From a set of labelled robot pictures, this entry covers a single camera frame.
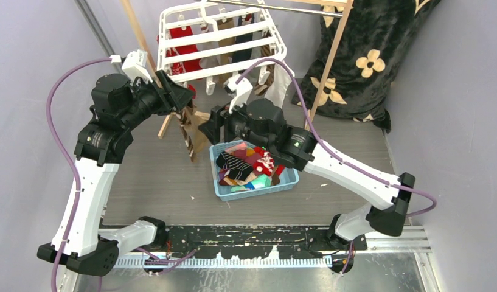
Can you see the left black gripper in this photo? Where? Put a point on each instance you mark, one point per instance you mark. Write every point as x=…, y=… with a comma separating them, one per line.
x=171, y=95

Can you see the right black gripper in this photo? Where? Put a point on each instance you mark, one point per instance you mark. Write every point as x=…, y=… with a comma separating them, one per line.
x=219, y=117

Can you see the red white striped sock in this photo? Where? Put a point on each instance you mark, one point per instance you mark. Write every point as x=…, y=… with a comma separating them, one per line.
x=262, y=162

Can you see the white plastic clip hanger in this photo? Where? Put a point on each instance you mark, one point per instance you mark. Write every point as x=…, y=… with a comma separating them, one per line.
x=226, y=40

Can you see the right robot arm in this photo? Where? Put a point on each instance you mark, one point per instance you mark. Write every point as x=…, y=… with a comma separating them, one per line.
x=263, y=124

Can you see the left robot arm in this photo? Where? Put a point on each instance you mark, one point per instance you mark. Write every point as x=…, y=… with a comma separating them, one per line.
x=120, y=104

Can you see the pink sock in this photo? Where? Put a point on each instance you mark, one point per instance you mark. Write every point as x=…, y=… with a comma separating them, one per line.
x=236, y=148

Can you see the red snowflake sock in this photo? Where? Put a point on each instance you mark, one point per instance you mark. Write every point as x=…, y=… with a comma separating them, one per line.
x=178, y=68

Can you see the black striped sock in basket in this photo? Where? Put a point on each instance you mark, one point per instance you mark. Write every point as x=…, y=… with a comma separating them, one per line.
x=238, y=168

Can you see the red sock plain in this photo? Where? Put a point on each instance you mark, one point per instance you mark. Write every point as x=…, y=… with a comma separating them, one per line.
x=179, y=32

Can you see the mint green sock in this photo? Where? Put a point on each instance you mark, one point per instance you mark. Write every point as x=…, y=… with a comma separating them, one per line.
x=260, y=182

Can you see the light blue plastic basket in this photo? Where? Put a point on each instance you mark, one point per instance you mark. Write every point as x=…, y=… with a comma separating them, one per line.
x=288, y=178

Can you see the metal hanging rod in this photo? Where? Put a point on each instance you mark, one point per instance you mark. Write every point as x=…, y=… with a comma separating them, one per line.
x=273, y=7

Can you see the black floral blanket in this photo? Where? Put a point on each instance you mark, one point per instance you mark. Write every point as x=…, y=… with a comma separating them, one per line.
x=373, y=45

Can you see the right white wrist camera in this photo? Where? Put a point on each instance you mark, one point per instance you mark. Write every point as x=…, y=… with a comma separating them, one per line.
x=239, y=88

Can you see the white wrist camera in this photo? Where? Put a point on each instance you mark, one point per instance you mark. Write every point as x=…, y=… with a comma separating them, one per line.
x=239, y=88
x=133, y=65

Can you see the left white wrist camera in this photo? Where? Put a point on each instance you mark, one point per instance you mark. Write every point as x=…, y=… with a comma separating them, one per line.
x=133, y=65

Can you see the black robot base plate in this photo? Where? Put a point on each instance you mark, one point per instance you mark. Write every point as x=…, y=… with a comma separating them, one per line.
x=248, y=242

